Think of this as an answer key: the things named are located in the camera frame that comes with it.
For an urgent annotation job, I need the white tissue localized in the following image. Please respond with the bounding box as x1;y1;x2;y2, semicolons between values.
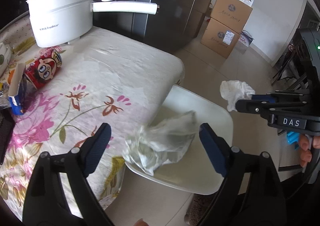
220;80;255;112

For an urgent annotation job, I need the black plastic tray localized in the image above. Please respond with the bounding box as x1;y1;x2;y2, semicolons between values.
0;109;15;165

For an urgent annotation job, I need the plastic bag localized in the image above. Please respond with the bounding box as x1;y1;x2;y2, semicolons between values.
123;111;199;176

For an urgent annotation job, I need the small blue white carton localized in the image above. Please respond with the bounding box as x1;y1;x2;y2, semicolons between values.
8;63;27;115

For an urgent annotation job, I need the red cartoon can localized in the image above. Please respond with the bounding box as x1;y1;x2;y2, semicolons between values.
24;47;62;89

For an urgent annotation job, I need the person right hand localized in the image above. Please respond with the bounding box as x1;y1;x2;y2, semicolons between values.
298;134;320;167

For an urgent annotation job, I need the person left hand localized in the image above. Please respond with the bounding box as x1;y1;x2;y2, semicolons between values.
134;218;149;226

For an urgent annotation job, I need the brown slipper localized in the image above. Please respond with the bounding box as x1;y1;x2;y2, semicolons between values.
184;194;215;225

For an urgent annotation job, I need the white plastic bin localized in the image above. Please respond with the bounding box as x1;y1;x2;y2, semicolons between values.
125;85;233;195

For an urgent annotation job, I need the lower cardboard box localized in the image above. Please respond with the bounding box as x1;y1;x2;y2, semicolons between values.
201;18;240;59

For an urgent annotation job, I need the cardboard box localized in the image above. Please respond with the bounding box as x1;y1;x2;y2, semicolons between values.
201;18;240;59
210;0;253;33

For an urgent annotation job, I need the upper cardboard box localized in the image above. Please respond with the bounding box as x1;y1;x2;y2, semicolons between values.
210;0;253;33

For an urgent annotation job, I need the orange mandarin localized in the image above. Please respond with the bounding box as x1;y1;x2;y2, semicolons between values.
8;70;15;84

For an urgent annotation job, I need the floral tablecloth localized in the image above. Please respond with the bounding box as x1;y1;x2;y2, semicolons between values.
1;27;184;218

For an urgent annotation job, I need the white bowl stack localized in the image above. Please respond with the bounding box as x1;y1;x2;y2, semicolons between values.
0;43;12;76

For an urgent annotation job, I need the white electric pot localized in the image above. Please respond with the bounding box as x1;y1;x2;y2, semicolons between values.
27;0;159;48

